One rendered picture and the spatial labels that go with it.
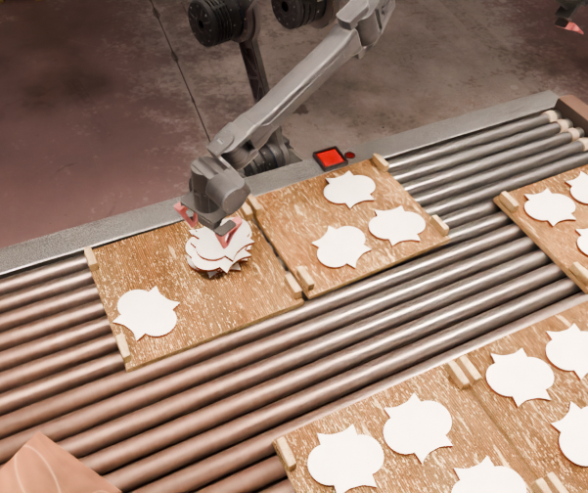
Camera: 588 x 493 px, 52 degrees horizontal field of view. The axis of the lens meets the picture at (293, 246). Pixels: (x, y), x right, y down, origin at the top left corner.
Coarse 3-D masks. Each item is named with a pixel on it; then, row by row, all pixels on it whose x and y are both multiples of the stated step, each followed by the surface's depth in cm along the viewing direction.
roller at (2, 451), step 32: (480, 256) 149; (512, 256) 152; (416, 288) 142; (320, 320) 134; (352, 320) 136; (256, 352) 128; (160, 384) 122; (192, 384) 124; (64, 416) 117; (96, 416) 117; (0, 448) 112
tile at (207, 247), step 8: (248, 224) 142; (200, 232) 140; (208, 232) 140; (240, 232) 141; (248, 232) 141; (200, 240) 138; (208, 240) 139; (216, 240) 139; (232, 240) 139; (240, 240) 139; (248, 240) 139; (200, 248) 137; (208, 248) 137; (216, 248) 137; (232, 248) 137; (240, 248) 137; (200, 256) 136; (208, 256) 135; (216, 256) 135; (224, 256) 136; (232, 256) 136
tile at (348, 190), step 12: (336, 180) 161; (348, 180) 162; (360, 180) 162; (372, 180) 162; (324, 192) 158; (336, 192) 158; (348, 192) 159; (360, 192) 159; (372, 192) 159; (336, 204) 156; (348, 204) 155
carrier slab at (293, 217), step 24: (360, 168) 167; (288, 192) 159; (312, 192) 159; (384, 192) 161; (264, 216) 153; (288, 216) 153; (312, 216) 153; (336, 216) 154; (360, 216) 154; (288, 240) 148; (312, 240) 148; (432, 240) 150; (288, 264) 142; (312, 264) 143; (360, 264) 143; (384, 264) 144; (336, 288) 139
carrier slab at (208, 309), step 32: (96, 256) 141; (128, 256) 142; (160, 256) 142; (256, 256) 144; (128, 288) 136; (160, 288) 136; (192, 288) 136; (224, 288) 137; (256, 288) 137; (192, 320) 131; (224, 320) 131; (256, 320) 132; (160, 352) 125
